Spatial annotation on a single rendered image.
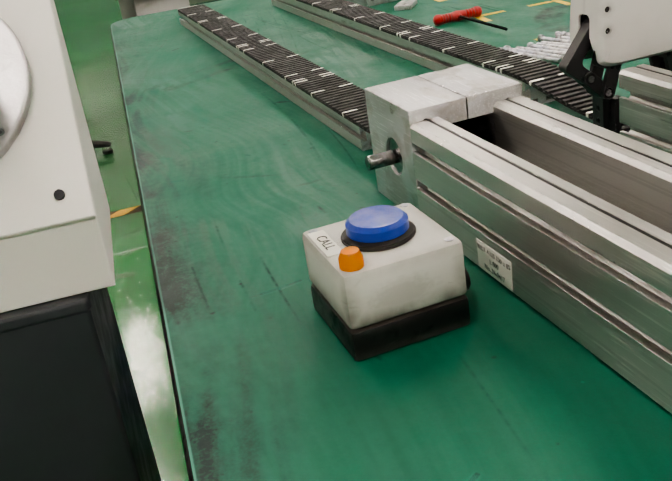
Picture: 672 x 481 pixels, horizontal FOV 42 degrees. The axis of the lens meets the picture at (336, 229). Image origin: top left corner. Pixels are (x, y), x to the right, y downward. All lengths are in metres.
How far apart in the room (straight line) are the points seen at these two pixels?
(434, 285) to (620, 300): 0.12
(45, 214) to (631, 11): 0.50
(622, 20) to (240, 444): 0.49
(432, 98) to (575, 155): 0.14
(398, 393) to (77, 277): 0.30
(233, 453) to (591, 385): 0.20
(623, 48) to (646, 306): 0.37
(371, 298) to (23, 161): 0.31
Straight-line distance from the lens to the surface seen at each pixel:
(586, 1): 0.80
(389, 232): 0.54
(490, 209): 0.59
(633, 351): 0.49
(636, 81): 0.76
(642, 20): 0.81
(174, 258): 0.73
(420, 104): 0.69
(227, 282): 0.67
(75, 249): 0.70
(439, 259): 0.54
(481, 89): 0.71
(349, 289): 0.52
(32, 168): 0.71
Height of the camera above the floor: 1.07
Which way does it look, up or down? 24 degrees down
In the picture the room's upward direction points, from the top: 9 degrees counter-clockwise
